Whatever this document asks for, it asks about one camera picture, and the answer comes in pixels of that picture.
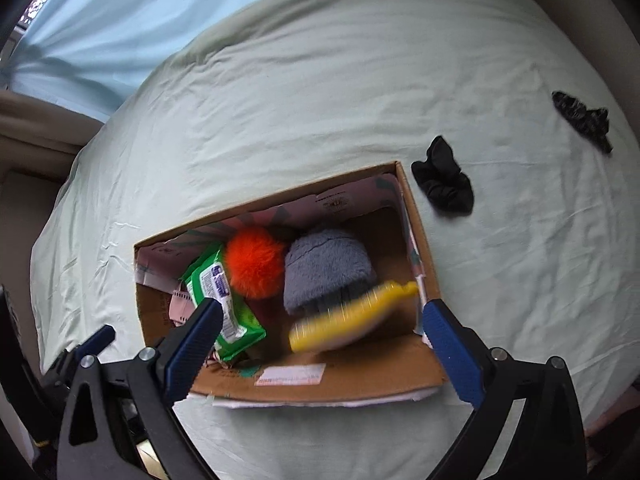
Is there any green wipes packet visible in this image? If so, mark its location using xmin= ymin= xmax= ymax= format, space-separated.
xmin=179 ymin=242 xmax=269 ymax=364

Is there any grey fuzzy cloth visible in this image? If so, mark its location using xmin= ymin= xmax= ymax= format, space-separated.
xmin=283 ymin=228 xmax=379 ymax=317

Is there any yellow round mirror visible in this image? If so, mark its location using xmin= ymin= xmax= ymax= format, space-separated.
xmin=288 ymin=280 xmax=421 ymax=354

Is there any orange fluffy pompom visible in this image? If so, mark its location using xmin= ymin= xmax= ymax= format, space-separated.
xmin=222 ymin=226 xmax=289 ymax=301

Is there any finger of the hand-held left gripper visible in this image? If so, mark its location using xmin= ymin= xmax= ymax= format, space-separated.
xmin=42 ymin=324 xmax=116 ymax=387

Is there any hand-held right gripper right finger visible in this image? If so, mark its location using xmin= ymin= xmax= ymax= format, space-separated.
xmin=421 ymin=299 xmax=587 ymax=480

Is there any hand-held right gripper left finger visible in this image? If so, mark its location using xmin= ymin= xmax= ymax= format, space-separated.
xmin=57 ymin=299 xmax=224 ymax=480

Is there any black scrunchie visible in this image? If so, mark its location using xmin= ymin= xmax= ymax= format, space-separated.
xmin=410 ymin=135 xmax=474 ymax=217

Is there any cardboard box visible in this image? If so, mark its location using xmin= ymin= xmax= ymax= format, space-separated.
xmin=132 ymin=160 xmax=449 ymax=409

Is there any light blue hanging cloth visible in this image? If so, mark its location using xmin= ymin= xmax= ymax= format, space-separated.
xmin=9 ymin=0 xmax=322 ymax=124

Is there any dark patterned scrunchie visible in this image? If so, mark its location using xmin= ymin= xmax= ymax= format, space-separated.
xmin=551 ymin=90 xmax=614 ymax=155

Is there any beige bed headboard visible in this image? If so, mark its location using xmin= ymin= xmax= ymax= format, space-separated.
xmin=0 ymin=160 xmax=77 ymax=361

